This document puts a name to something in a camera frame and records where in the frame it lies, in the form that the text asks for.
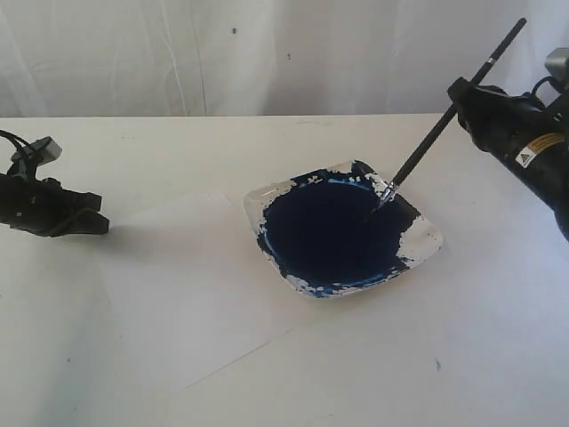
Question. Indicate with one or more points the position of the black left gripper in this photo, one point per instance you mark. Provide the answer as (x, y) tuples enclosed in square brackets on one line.
[(45, 209)]

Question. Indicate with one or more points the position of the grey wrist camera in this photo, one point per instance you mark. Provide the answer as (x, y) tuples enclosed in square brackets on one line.
[(557, 64), (44, 150)]

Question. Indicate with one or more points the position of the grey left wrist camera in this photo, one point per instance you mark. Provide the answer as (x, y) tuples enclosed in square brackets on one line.
[(44, 150)]

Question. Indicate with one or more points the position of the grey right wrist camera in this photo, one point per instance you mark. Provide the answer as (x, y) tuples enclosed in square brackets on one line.
[(557, 64)]

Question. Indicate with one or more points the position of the white paper sheet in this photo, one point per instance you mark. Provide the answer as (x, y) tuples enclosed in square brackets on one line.
[(192, 292)]

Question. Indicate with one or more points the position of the black paintbrush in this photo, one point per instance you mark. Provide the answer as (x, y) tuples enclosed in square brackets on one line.
[(418, 154)]

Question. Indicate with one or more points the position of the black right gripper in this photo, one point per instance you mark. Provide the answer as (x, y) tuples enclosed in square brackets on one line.
[(526, 137)]

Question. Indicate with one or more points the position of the white square paint dish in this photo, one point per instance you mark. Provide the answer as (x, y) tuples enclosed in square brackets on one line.
[(322, 232)]

